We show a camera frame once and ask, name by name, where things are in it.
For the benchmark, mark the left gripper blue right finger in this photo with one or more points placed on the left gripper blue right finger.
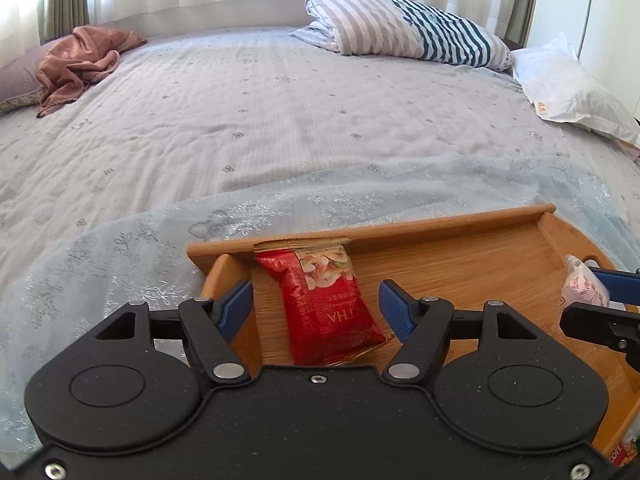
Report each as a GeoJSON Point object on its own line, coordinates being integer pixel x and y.
{"type": "Point", "coordinates": [404, 313]}

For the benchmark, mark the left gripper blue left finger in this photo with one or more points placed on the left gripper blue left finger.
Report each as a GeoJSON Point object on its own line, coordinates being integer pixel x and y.
{"type": "Point", "coordinates": [227, 314]}

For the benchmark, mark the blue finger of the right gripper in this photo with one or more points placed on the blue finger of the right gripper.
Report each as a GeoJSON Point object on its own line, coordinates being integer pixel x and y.
{"type": "Point", "coordinates": [624, 287]}

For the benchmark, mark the white pink pastry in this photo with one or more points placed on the white pink pastry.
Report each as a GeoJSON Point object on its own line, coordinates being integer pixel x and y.
{"type": "Point", "coordinates": [582, 285]}

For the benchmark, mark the large red nut snack bag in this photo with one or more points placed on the large red nut snack bag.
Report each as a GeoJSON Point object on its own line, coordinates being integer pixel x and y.
{"type": "Point", "coordinates": [329, 323]}

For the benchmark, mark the wooden serving tray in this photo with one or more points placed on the wooden serving tray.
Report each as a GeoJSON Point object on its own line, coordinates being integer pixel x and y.
{"type": "Point", "coordinates": [515, 255]}

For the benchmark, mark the red Biscoff biscuit packet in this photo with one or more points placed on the red Biscoff biscuit packet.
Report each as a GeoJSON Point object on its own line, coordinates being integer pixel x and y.
{"type": "Point", "coordinates": [626, 452]}

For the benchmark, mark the grey bed sheet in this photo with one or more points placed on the grey bed sheet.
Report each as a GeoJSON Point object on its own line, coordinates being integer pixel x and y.
{"type": "Point", "coordinates": [210, 113]}

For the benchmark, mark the white pillow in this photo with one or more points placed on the white pillow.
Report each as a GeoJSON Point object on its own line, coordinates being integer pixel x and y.
{"type": "Point", "coordinates": [563, 91]}

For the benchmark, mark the right green drape curtain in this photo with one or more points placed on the right green drape curtain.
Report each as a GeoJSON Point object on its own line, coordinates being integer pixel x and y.
{"type": "Point", "coordinates": [519, 24]}

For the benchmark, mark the green drape curtain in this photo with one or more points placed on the green drape curtain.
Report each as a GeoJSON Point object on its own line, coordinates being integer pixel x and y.
{"type": "Point", "coordinates": [62, 16]}
{"type": "Point", "coordinates": [519, 24]}

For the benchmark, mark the striped pillow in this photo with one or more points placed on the striped pillow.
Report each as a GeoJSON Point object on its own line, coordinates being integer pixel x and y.
{"type": "Point", "coordinates": [403, 29]}

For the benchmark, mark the pink crumpled blanket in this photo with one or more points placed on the pink crumpled blanket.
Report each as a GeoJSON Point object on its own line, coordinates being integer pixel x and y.
{"type": "Point", "coordinates": [80, 60]}

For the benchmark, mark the purple pillow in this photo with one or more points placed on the purple pillow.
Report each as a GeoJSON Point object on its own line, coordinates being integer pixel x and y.
{"type": "Point", "coordinates": [20, 86]}

